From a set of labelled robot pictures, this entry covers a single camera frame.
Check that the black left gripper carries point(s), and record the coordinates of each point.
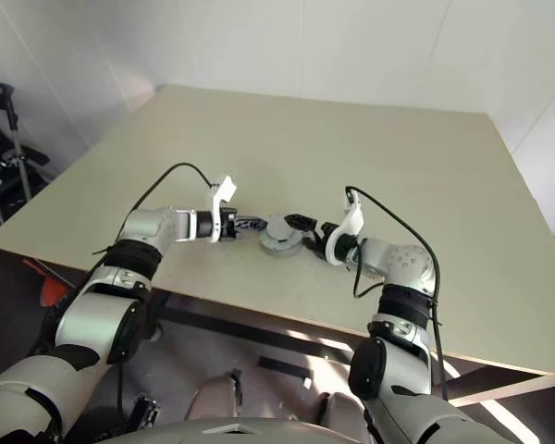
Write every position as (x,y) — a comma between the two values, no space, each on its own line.
(230,225)

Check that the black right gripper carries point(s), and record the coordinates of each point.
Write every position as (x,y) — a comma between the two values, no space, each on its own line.
(323,233)

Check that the round metal disc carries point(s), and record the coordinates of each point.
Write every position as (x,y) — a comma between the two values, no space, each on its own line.
(279,231)

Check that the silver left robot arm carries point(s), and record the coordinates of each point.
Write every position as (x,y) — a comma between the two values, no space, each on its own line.
(148,226)

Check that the black floor tape strip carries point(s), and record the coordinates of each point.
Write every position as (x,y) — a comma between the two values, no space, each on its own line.
(282,364)

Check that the beige rounded shape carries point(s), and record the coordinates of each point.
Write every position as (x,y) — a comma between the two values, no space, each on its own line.
(342,407)

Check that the silver robot torso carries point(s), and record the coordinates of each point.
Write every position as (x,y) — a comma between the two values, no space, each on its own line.
(259,435)

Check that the orange object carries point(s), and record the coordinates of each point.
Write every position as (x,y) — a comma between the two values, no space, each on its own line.
(51,289)

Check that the black folded cart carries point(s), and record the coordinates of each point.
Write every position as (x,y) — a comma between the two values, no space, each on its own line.
(11,120)

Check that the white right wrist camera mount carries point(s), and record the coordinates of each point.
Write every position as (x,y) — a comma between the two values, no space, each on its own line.
(351,222)

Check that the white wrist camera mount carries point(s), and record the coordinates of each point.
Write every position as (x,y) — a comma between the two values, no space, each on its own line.
(351,222)
(222,187)

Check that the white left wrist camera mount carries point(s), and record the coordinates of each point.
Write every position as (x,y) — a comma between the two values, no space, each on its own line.
(222,187)

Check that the dark metal table frame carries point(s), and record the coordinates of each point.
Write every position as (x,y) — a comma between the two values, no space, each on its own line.
(259,326)

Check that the black waist bracket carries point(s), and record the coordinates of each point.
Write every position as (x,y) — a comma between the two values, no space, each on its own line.
(143,411)

